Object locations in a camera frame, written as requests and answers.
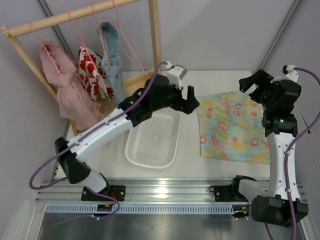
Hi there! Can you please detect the floral pastel skirt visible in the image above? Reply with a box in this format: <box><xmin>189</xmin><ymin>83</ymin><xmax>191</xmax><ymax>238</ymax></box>
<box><xmin>196</xmin><ymin>91</ymin><xmax>270</xmax><ymax>164</ymax></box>

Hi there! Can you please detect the pink wire hanger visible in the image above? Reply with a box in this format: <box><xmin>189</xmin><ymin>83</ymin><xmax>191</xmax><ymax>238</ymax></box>
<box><xmin>103</xmin><ymin>0</ymin><xmax>146</xmax><ymax>77</ymax></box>

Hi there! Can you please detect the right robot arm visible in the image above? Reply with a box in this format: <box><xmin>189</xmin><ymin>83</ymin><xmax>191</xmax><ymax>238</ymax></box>
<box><xmin>231</xmin><ymin>68</ymin><xmax>309</xmax><ymax>228</ymax></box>

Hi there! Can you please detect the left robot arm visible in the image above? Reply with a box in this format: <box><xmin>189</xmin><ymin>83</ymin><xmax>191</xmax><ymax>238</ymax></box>
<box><xmin>55</xmin><ymin>74</ymin><xmax>200</xmax><ymax>193</ymax></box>

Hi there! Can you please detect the pink hanger under floral garment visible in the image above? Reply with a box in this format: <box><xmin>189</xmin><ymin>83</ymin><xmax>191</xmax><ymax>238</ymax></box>
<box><xmin>67</xmin><ymin>11</ymin><xmax>112</xmax><ymax>101</ymax></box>

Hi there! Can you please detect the pink hanger under denim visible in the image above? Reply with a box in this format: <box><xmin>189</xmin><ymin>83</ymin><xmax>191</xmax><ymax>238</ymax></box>
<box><xmin>91</xmin><ymin>5</ymin><xmax>109</xmax><ymax>66</ymax></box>

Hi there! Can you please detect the pink hanger under dress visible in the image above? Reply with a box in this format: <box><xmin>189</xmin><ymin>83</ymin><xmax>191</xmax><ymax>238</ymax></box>
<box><xmin>28</xmin><ymin>21</ymin><xmax>63</xmax><ymax>76</ymax></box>

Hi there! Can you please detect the white perforated plastic basket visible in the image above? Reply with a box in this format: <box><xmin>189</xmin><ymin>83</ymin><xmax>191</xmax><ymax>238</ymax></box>
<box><xmin>125</xmin><ymin>107</ymin><xmax>180</xmax><ymax>169</ymax></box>

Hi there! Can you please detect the red white floral garment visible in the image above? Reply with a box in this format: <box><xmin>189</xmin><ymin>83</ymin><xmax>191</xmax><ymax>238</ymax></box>
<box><xmin>78</xmin><ymin>46</ymin><xmax>114</xmax><ymax>101</ymax></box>

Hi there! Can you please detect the light blue denim garment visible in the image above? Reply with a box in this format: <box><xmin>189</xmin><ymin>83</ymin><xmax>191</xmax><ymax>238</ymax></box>
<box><xmin>96</xmin><ymin>22</ymin><xmax>128</xmax><ymax>105</ymax></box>

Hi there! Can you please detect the pink pleated dress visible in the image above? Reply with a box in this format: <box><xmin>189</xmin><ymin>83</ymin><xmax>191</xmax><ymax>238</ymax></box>
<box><xmin>39</xmin><ymin>40</ymin><xmax>104</xmax><ymax>131</ymax></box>

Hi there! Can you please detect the wooden clothes rack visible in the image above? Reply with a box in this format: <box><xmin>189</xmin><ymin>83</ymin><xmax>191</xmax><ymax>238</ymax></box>
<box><xmin>1</xmin><ymin>0</ymin><xmax>154</xmax><ymax>135</ymax></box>

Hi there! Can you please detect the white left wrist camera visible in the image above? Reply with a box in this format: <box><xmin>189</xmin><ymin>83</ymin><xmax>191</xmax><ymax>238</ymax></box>
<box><xmin>165</xmin><ymin>61</ymin><xmax>188</xmax><ymax>90</ymax></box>

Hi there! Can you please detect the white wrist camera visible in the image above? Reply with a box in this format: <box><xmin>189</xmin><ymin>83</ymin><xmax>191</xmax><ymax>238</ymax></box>
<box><xmin>270</xmin><ymin>64</ymin><xmax>299</xmax><ymax>84</ymax></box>
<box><xmin>165</xmin><ymin>61</ymin><xmax>188</xmax><ymax>90</ymax></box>

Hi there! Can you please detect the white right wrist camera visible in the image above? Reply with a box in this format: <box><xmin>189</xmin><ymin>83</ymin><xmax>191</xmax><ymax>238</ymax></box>
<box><xmin>270</xmin><ymin>64</ymin><xmax>299</xmax><ymax>84</ymax></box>

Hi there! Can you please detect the aluminium rail frame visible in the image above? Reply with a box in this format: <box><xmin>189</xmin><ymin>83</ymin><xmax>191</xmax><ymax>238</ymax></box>
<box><xmin>34</xmin><ymin>177</ymin><xmax>308</xmax><ymax>205</ymax></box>

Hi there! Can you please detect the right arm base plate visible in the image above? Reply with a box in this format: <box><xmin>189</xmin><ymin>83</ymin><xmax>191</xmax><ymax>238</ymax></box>
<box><xmin>208</xmin><ymin>185</ymin><xmax>249</xmax><ymax>203</ymax></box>

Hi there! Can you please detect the white slotted cable duct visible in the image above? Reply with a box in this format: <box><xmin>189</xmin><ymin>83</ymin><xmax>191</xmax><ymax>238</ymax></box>
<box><xmin>45</xmin><ymin>203</ymin><xmax>235</xmax><ymax>215</ymax></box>

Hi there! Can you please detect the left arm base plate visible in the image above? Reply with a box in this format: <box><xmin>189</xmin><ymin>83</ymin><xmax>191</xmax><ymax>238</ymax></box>
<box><xmin>81</xmin><ymin>185</ymin><xmax>126</xmax><ymax>202</ymax></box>

